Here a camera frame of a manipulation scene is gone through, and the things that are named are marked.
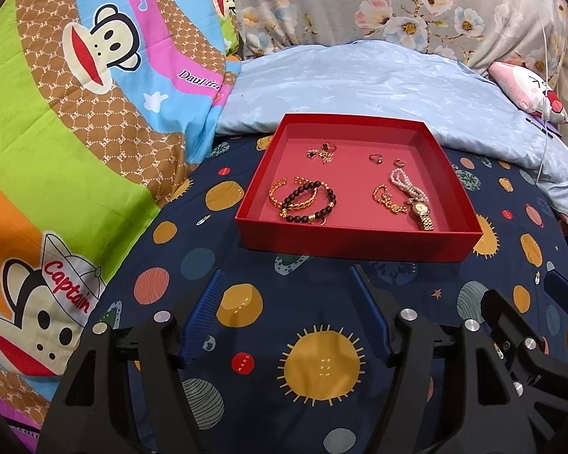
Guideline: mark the light blue pillow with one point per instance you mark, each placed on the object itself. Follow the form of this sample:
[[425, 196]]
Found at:
[[375, 78]]

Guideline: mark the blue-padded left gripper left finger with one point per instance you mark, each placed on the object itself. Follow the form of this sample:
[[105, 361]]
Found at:
[[195, 312]]

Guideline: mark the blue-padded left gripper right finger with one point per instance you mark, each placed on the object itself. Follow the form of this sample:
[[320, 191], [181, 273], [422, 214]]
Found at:
[[377, 310]]

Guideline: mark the red cardboard tray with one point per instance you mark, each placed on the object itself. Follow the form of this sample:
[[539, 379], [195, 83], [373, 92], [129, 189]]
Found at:
[[354, 156]]

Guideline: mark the gold wristwatch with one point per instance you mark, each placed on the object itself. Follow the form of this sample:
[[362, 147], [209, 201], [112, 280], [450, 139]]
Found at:
[[422, 210]]

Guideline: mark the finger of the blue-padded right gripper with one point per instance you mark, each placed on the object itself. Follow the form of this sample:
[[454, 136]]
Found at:
[[557, 287], [508, 328]]

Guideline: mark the colourful monkey cartoon blanket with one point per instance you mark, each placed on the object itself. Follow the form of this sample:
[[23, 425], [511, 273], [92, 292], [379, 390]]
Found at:
[[106, 106]]

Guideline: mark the grey floral duvet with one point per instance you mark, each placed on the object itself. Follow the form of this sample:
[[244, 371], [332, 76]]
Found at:
[[528, 33]]

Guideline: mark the pink cat plush pillow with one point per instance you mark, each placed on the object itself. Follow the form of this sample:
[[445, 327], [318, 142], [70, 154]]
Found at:
[[529, 92]]

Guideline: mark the navy planet print bedsheet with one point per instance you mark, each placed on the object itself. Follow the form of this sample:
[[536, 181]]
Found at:
[[236, 383]]

